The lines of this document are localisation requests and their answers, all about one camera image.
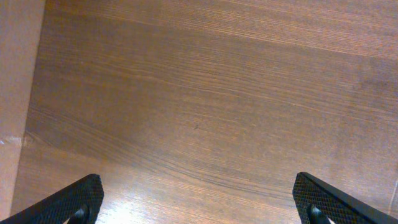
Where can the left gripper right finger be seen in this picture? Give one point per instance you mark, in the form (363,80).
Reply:
(319,202)

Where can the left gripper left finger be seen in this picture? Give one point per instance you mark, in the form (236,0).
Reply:
(79,202)

